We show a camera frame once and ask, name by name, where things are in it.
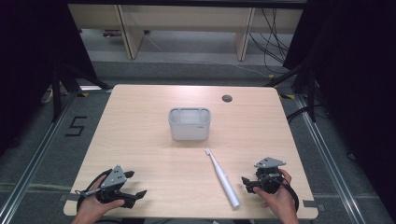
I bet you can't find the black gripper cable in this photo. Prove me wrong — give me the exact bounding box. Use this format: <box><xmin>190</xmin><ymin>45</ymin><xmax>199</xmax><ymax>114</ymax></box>
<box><xmin>274</xmin><ymin>175</ymin><xmax>301</xmax><ymax>214</ymax></box>
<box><xmin>76</xmin><ymin>168</ymin><xmax>114</xmax><ymax>213</ymax></box>

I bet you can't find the metal floor rail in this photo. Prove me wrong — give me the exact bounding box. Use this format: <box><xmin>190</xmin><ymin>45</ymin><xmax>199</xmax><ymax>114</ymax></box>
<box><xmin>0</xmin><ymin>89</ymin><xmax>82</xmax><ymax>224</ymax></box>
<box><xmin>293</xmin><ymin>92</ymin><xmax>369</xmax><ymax>224</ymax></box>

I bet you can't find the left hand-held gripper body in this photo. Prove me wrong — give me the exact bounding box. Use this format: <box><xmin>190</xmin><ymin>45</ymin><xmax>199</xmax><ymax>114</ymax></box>
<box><xmin>79</xmin><ymin>164</ymin><xmax>137</xmax><ymax>209</ymax></box>

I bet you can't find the white electric toothbrush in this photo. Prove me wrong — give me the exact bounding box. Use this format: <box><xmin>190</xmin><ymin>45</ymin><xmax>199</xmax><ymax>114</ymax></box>
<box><xmin>204</xmin><ymin>147</ymin><xmax>241</xmax><ymax>210</ymax></box>

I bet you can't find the person's left hand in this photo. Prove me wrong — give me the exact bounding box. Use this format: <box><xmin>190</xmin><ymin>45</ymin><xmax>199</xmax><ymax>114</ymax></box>
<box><xmin>75</xmin><ymin>175</ymin><xmax>126</xmax><ymax>224</ymax></box>

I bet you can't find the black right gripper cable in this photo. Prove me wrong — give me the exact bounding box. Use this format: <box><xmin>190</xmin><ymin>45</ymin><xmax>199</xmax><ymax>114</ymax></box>
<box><xmin>274</xmin><ymin>175</ymin><xmax>301</xmax><ymax>214</ymax></box>

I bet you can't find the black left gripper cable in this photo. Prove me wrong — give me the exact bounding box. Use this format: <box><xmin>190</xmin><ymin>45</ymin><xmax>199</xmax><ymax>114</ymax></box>
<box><xmin>76</xmin><ymin>168</ymin><xmax>114</xmax><ymax>213</ymax></box>

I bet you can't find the bundle of black hanging cables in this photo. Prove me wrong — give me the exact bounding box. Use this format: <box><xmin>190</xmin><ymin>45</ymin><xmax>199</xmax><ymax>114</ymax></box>
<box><xmin>247</xmin><ymin>7</ymin><xmax>291</xmax><ymax>75</ymax></box>

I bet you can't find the black curtain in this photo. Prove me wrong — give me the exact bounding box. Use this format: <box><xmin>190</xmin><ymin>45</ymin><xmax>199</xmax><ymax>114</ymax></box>
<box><xmin>282</xmin><ymin>0</ymin><xmax>396</xmax><ymax>216</ymax></box>
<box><xmin>0</xmin><ymin>0</ymin><xmax>98</xmax><ymax>158</ymax></box>

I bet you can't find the grey tape strip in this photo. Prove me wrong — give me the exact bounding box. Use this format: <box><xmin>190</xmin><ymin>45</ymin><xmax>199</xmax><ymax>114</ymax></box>
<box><xmin>302</xmin><ymin>200</ymin><xmax>327</xmax><ymax>213</ymax></box>

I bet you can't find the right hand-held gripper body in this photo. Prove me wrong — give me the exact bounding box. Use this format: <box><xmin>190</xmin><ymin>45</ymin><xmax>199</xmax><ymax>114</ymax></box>
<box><xmin>249</xmin><ymin>156</ymin><xmax>288</xmax><ymax>195</ymax></box>

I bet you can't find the black metal stand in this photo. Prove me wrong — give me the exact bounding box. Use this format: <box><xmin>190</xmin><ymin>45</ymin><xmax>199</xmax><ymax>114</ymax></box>
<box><xmin>262</xmin><ymin>61</ymin><xmax>318</xmax><ymax>123</ymax></box>
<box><xmin>50</xmin><ymin>61</ymin><xmax>112</xmax><ymax>123</ymax></box>

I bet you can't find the black floor cable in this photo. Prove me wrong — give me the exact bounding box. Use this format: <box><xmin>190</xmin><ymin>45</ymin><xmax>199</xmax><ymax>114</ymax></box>
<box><xmin>286</xmin><ymin>105</ymin><xmax>314</xmax><ymax>124</ymax></box>

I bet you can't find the person's right hand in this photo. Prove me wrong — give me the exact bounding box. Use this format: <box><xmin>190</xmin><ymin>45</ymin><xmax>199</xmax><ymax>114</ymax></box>
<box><xmin>252</xmin><ymin>168</ymin><xmax>297</xmax><ymax>219</ymax></box>

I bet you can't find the grey plastic organiser box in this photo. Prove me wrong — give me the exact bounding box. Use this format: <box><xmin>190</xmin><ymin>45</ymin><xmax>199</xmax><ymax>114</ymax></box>
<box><xmin>167</xmin><ymin>106</ymin><xmax>212</xmax><ymax>142</ymax></box>

